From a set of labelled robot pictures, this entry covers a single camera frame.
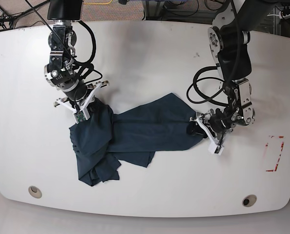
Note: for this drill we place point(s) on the grey metal frame leg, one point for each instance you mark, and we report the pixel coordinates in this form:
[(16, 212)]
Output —
[(153, 9)]

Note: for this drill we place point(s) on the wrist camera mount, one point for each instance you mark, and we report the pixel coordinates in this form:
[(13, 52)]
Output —
[(216, 139), (81, 110)]

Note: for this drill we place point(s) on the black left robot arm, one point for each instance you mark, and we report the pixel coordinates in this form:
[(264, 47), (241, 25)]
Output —
[(229, 37)]

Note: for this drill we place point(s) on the table cable grommet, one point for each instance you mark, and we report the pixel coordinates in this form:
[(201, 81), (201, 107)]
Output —
[(249, 200), (35, 192)]

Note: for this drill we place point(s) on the right table cable grommet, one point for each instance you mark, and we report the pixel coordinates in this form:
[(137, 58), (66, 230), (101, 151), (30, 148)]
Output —
[(249, 200)]

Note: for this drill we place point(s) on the dark teal T-shirt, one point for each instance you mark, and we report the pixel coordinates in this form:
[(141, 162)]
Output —
[(134, 136)]

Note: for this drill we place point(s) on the white power strip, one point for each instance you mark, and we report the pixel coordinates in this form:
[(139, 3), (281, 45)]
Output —
[(285, 13)]

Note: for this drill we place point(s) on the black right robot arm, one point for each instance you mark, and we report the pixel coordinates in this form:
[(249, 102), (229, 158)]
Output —
[(65, 72)]

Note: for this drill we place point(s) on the left table cable grommet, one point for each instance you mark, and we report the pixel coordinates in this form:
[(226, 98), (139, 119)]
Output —
[(35, 192)]

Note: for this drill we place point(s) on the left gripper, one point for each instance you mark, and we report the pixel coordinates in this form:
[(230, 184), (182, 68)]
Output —
[(218, 123)]

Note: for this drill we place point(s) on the black tripod stand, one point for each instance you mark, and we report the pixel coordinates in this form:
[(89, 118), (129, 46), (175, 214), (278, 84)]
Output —
[(9, 21)]

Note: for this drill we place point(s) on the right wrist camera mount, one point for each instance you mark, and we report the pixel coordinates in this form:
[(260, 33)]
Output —
[(81, 110)]

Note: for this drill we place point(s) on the red tape rectangle marking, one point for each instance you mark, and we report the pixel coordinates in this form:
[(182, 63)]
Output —
[(272, 153)]

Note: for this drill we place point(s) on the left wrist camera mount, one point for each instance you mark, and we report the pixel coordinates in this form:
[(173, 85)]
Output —
[(216, 139)]

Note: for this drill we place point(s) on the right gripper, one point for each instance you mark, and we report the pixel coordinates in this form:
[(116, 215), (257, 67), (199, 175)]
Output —
[(76, 91)]

